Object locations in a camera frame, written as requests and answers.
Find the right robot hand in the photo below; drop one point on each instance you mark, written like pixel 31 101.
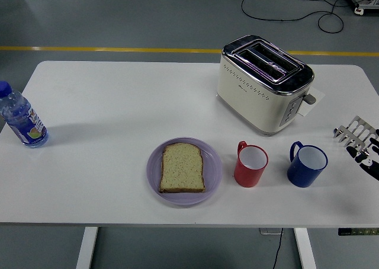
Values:
pixel 367 162

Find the blue enamel cup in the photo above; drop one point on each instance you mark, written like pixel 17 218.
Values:
pixel 303 174

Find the red enamel cup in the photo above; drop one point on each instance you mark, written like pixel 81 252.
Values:
pixel 248 174

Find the bread slice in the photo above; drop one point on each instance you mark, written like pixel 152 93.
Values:
pixel 182 169

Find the silver metal toast rack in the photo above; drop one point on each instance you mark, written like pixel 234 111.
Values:
pixel 353 131

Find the black table control panel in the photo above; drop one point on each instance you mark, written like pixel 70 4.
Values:
pixel 358 232

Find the white paper sheet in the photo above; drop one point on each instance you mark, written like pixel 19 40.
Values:
pixel 317 97

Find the white table leg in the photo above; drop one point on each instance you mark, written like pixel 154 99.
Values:
pixel 304 248
pixel 87 248

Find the grey power box under table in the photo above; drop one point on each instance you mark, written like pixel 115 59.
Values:
pixel 268 231

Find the cream chrome toaster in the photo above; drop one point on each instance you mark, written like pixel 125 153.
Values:
pixel 251 103

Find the purple round plate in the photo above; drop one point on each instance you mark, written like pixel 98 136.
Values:
pixel 211 168

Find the plastic water bottle blue cap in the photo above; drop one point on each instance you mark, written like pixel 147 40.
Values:
pixel 25 124

